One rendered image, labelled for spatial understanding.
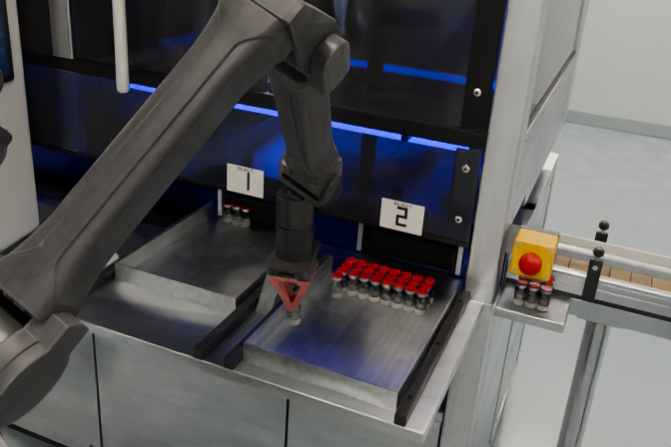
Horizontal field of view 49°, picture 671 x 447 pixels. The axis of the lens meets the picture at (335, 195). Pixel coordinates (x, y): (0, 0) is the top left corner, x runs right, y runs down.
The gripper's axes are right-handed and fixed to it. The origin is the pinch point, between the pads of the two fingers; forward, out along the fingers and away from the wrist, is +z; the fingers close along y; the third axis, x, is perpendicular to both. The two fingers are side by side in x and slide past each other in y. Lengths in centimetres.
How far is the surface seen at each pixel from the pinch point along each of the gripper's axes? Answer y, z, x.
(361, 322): 10.3, 9.4, -10.2
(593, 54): 473, 66, -120
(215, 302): 7.6, 7.7, 16.0
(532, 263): 18.9, -2.0, -38.6
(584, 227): 267, 110, -98
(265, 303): 9.4, 7.6, 7.3
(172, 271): 17.8, 9.2, 28.2
